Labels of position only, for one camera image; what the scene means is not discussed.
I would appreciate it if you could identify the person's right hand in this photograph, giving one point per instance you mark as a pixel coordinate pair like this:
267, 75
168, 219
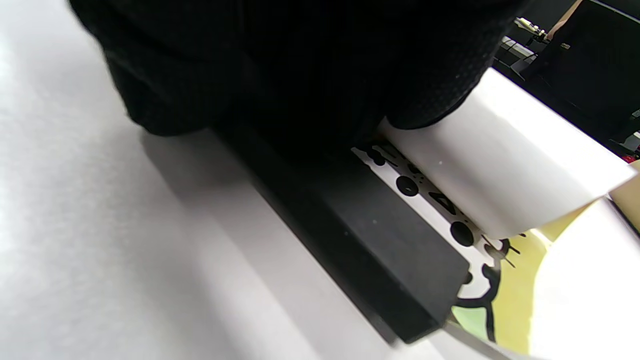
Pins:
300, 60

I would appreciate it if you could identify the colourful cartoon grid poster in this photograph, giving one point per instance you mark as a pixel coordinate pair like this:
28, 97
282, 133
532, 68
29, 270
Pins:
500, 165

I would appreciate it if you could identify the black bar weight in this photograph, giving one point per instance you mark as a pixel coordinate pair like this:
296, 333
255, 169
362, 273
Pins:
380, 250

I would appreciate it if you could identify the large black panel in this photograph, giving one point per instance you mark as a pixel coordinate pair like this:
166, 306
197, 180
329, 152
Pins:
590, 65

